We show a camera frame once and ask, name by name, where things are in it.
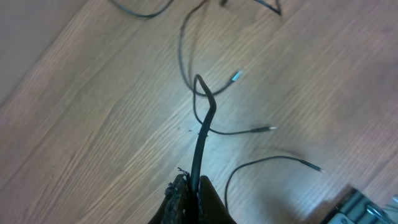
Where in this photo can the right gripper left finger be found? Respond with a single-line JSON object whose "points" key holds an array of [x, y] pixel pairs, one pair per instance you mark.
{"points": [[173, 207]]}

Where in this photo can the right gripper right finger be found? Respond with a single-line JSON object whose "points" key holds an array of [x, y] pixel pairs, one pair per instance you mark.
{"points": [[214, 212]]}

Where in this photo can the cardboard panel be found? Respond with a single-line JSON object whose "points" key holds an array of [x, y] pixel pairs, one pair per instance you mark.
{"points": [[28, 27]]}

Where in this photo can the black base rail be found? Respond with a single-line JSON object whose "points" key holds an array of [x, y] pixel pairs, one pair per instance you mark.
{"points": [[356, 208]]}

